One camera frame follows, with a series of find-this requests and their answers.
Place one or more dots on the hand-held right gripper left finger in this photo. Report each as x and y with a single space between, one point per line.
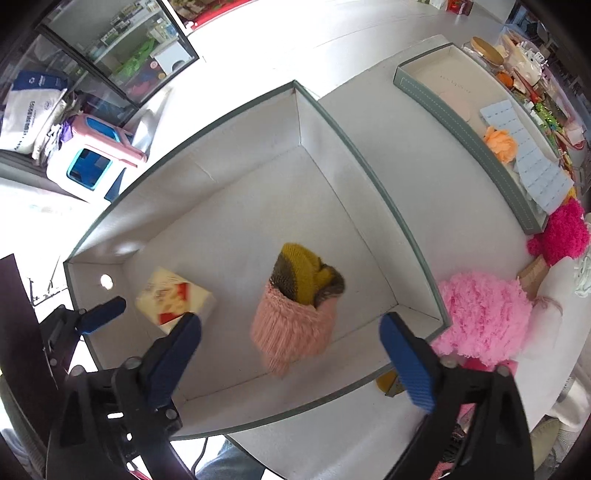
174 357

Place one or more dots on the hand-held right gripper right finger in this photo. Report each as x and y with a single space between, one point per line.
407 362

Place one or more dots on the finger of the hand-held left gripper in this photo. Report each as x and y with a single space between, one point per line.
102 314

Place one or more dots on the pink and yellow sock roll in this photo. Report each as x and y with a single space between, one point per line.
291 332

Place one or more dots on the large grey-green box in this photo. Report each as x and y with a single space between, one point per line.
231 207

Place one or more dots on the black metal stand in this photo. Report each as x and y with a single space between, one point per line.
46 290

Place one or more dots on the yellow and red tissue pack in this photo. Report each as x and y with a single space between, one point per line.
171 295

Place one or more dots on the light pink fluffy bundle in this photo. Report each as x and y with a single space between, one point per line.
480 314

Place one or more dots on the person's blue jeans leg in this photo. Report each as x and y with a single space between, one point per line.
231 461

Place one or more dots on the small brown cardboard box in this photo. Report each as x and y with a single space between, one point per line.
533 277

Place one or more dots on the pink and white plastic stool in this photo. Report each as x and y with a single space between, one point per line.
101 134

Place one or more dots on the magenta fluffy ball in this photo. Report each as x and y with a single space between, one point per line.
563 230

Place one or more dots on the white printed tote bag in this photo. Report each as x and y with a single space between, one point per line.
32 115

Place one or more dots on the orange fluffy ball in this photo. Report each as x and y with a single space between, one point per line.
501 143

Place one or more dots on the light blue perforated sheet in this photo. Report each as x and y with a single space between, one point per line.
531 157

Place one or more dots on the glass display cabinet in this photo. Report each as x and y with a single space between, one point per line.
134 41

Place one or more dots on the shallow grey-green box lid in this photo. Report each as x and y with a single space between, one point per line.
443 78

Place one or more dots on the pile of assorted small items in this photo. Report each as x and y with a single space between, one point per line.
549 92

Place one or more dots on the round wooden lid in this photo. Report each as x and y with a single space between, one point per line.
489 48

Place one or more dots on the small red box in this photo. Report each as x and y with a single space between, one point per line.
459 5

